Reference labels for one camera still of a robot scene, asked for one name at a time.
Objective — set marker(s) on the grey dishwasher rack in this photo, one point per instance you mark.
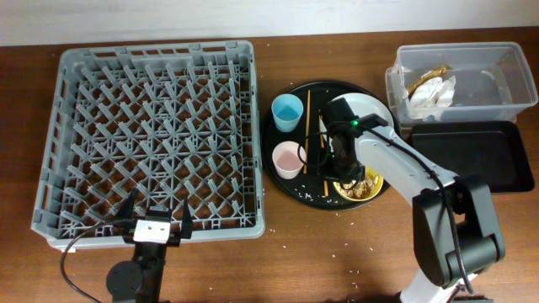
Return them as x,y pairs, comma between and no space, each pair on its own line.
177,125

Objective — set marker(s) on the clear plastic waste bin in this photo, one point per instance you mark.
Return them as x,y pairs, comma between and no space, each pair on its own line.
493,82

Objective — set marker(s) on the right wooden chopstick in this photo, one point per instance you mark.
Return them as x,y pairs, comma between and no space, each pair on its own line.
323,144

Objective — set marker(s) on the black rectangular waste tray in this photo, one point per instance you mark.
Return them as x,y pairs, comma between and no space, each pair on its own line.
492,150

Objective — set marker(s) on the food scraps and rice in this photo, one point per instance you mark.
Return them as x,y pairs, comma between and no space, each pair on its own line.
358,190

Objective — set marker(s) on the white napkin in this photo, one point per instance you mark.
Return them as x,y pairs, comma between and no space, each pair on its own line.
430,100

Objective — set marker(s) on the gold snack wrapper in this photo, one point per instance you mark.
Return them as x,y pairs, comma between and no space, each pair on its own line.
440,71

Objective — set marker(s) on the pink plastic cup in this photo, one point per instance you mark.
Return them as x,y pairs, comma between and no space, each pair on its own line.
287,157

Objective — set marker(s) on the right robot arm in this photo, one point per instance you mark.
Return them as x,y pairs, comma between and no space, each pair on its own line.
455,225

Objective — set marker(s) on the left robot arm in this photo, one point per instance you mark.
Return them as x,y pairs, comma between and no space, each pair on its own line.
140,279

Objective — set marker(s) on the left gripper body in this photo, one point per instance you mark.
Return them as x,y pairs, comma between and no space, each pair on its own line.
173,238

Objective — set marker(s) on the round black tray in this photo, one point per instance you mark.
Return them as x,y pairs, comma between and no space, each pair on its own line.
308,188

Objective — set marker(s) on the left wooden chopstick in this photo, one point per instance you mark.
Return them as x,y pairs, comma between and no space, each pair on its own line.
307,129

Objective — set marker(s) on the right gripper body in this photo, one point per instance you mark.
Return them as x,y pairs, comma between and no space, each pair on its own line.
341,168

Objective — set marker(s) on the grey round plate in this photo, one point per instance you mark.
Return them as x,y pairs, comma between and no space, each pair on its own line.
353,106

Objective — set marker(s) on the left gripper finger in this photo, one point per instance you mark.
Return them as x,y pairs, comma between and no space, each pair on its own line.
187,224
127,207

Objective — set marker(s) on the yellow plastic bowl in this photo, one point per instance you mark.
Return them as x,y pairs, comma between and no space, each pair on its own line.
373,193

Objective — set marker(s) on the light blue plastic cup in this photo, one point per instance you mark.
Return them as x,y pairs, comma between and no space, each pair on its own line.
287,110

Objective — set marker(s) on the wooden chopstick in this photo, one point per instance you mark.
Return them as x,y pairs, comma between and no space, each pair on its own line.
323,144
307,129

